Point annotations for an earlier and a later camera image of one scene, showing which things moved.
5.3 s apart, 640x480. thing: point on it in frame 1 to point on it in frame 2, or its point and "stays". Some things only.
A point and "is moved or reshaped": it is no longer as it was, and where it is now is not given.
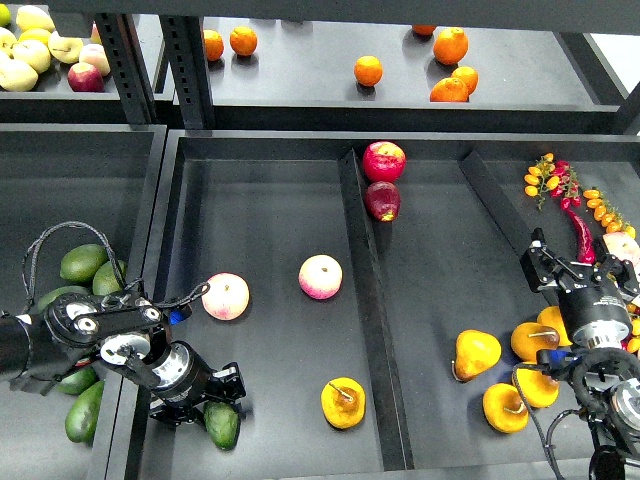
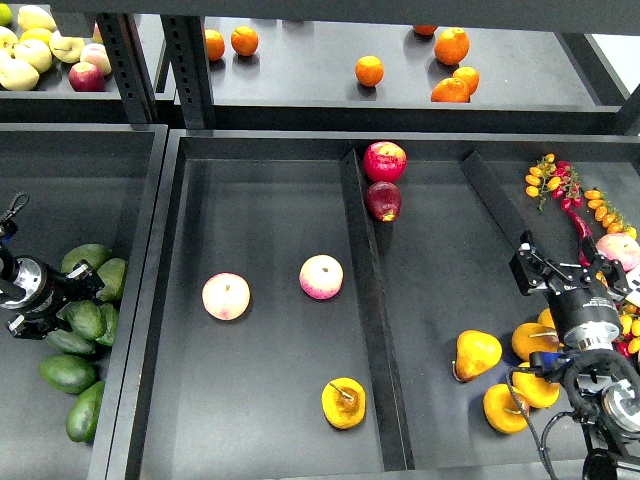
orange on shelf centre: x=368 y=70 stays
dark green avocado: x=222 y=423 is moved or reshaped
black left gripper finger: x=174 y=414 to x=35 y=328
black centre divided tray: x=365 y=286 stays
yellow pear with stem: x=342 y=401 stays
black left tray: x=66 y=185 stays
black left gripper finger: x=226 y=383 to x=82 y=283
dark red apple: x=383 y=200 stays
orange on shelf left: x=214 y=44 stays
